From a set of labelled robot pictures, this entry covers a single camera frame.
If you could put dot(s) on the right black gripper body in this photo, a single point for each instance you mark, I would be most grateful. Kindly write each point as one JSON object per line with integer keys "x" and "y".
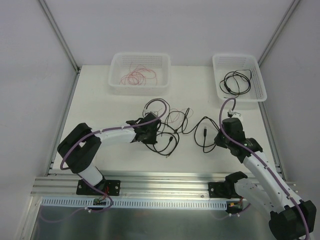
{"x": 220, "y": 139}

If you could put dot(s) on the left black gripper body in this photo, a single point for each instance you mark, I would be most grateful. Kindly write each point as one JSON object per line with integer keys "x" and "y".
{"x": 152, "y": 129}

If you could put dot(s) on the black cable gold plug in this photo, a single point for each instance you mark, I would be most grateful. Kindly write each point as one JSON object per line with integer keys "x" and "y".
{"x": 243, "y": 75}

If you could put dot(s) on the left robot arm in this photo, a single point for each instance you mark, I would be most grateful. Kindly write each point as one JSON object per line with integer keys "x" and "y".
{"x": 82, "y": 144}

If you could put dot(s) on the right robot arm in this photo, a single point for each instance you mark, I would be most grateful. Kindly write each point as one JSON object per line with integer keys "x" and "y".
{"x": 289, "y": 216}

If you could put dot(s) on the right white plastic basket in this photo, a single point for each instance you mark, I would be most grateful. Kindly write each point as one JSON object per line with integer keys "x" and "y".
{"x": 225, "y": 62}

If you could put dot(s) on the white plastic basket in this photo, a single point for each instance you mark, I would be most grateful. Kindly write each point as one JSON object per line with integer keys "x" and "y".
{"x": 225, "y": 62}
{"x": 140, "y": 74}

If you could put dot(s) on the left white plastic basket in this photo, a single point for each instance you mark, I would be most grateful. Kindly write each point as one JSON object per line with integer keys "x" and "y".
{"x": 140, "y": 74}

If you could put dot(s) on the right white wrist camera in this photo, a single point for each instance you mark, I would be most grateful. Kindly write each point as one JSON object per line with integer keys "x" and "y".
{"x": 234, "y": 114}

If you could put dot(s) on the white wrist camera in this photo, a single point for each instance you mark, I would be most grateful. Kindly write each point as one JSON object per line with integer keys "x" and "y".
{"x": 146, "y": 112}
{"x": 234, "y": 114}

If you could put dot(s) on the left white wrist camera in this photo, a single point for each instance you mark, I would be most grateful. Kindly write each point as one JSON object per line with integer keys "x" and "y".
{"x": 146, "y": 112}

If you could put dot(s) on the aluminium mounting rail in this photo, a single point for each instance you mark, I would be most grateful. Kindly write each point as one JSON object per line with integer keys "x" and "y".
{"x": 135, "y": 185}

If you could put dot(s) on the left aluminium frame post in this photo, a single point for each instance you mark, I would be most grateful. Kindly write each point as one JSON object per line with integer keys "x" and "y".
{"x": 58, "y": 33}

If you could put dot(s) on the aluminium frame post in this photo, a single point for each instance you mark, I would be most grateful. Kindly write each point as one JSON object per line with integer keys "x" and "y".
{"x": 278, "y": 30}
{"x": 58, "y": 33}

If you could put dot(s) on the white slotted cable duct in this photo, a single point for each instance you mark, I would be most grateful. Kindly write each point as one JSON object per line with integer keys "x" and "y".
{"x": 131, "y": 203}

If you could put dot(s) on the right aluminium frame post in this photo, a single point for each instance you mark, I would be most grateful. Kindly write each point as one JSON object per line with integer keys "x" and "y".
{"x": 278, "y": 30}

